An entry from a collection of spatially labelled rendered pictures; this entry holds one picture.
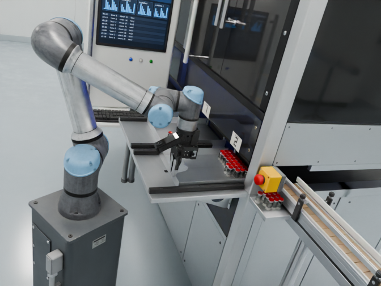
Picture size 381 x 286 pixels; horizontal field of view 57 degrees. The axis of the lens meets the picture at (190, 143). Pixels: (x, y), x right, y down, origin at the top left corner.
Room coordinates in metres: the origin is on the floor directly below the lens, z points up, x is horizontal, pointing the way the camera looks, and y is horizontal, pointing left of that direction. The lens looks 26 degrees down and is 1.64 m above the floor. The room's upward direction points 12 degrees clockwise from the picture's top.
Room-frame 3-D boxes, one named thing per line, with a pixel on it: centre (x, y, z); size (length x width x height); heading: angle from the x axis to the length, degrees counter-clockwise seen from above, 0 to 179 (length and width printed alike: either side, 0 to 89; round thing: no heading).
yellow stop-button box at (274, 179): (1.14, -0.32, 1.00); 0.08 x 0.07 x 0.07; 115
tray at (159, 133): (1.63, 0.04, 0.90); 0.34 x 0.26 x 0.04; 115
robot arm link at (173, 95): (1.15, 0.12, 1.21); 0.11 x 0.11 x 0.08; 6
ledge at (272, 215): (1.15, -0.37, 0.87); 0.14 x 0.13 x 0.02; 115
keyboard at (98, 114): (1.83, 0.40, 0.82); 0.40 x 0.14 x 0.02; 114
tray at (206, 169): (1.31, -0.08, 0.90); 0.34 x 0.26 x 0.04; 116
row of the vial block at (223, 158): (1.36, -0.18, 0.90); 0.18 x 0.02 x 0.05; 26
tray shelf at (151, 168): (1.44, 0.03, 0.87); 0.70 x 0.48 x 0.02; 25
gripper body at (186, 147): (1.18, 0.02, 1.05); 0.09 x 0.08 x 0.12; 115
